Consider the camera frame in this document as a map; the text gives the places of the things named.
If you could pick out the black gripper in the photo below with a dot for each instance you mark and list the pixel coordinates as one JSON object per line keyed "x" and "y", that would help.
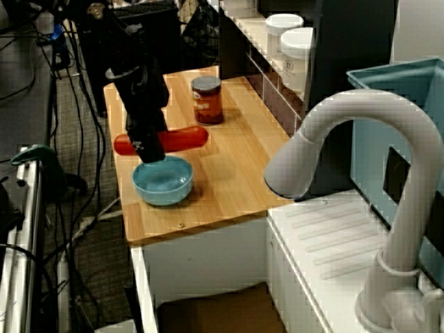
{"x": 142, "y": 97}

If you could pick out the orange toy sausage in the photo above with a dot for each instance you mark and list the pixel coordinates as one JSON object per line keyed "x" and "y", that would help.
{"x": 187, "y": 138}

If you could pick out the brown beans can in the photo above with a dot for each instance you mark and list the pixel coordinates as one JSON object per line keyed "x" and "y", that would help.
{"x": 208, "y": 104}

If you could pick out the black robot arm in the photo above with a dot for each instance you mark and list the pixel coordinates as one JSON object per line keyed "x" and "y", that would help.
{"x": 118, "y": 34}

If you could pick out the light blue bowl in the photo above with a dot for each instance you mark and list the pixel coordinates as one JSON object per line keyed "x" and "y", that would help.
{"x": 163, "y": 194}

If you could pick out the white toy kitchen cabinet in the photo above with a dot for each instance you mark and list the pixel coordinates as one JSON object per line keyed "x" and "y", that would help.
{"x": 208, "y": 256}

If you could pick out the dark tiled backsplash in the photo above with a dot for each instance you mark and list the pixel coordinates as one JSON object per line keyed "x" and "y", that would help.
{"x": 274, "y": 100}

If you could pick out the blue plastic piece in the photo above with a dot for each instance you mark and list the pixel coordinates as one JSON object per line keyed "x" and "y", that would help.
{"x": 59, "y": 34}

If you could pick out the cream shelf ledge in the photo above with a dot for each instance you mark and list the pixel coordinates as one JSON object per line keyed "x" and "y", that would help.
{"x": 251, "y": 29}

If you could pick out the large white lidded jar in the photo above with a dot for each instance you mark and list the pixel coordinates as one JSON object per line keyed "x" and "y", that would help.
{"x": 296, "y": 62}

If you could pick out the small white lidded jar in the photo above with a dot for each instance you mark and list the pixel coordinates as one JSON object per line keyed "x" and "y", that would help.
{"x": 277, "y": 34}

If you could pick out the grey toy faucet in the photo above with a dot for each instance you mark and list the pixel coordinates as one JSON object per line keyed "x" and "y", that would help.
{"x": 347, "y": 107}

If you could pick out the teal plastic bin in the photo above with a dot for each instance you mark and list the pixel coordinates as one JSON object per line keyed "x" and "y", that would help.
{"x": 364, "y": 145}

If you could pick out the dark grey upright panel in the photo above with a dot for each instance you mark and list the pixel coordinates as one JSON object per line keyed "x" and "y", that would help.
{"x": 347, "y": 41}

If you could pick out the white metal frame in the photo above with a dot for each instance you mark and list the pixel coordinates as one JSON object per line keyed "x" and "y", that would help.
{"x": 21, "y": 260}

